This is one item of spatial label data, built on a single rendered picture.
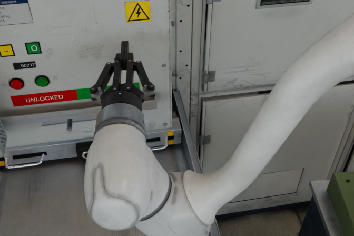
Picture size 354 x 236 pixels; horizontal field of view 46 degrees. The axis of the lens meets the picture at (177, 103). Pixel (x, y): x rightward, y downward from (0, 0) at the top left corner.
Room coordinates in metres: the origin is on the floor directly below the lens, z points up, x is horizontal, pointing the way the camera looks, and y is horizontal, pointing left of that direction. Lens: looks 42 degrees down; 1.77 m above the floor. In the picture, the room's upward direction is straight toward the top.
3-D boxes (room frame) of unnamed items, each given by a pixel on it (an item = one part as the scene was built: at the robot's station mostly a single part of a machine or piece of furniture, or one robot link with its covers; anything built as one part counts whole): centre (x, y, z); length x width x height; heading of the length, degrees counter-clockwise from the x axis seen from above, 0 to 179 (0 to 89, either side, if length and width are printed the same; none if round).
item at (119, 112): (0.52, 0.10, 1.25); 0.09 x 0.06 x 0.09; 94
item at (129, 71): (0.66, 0.10, 1.25); 0.11 x 0.01 x 0.04; 2
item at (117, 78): (0.66, 0.12, 1.25); 0.11 x 0.01 x 0.04; 5
